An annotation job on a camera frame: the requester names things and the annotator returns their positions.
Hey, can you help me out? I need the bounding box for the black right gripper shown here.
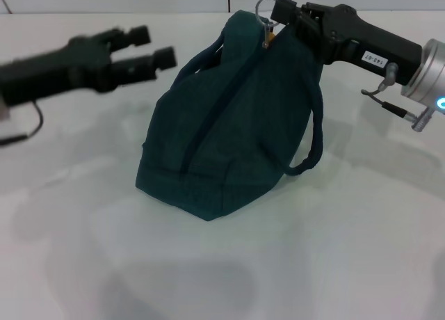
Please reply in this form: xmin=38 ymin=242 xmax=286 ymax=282
xmin=269 ymin=0 xmax=424 ymax=87

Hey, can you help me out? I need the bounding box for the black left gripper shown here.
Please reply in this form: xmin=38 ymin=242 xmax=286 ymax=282
xmin=0 ymin=24 xmax=178 ymax=107

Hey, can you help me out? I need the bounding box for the dark green lunch bag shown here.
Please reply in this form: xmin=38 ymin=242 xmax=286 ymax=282
xmin=134 ymin=0 xmax=326 ymax=223

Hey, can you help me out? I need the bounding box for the dark right gripper cable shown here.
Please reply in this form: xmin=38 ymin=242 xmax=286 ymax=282
xmin=361 ymin=63 xmax=414 ymax=121

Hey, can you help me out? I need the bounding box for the dark gripper cable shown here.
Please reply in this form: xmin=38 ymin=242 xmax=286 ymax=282
xmin=0 ymin=102 xmax=45 ymax=146
xmin=361 ymin=63 xmax=414 ymax=121

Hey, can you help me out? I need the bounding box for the dark left gripper cable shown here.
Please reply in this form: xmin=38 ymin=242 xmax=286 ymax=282
xmin=0 ymin=102 xmax=45 ymax=146

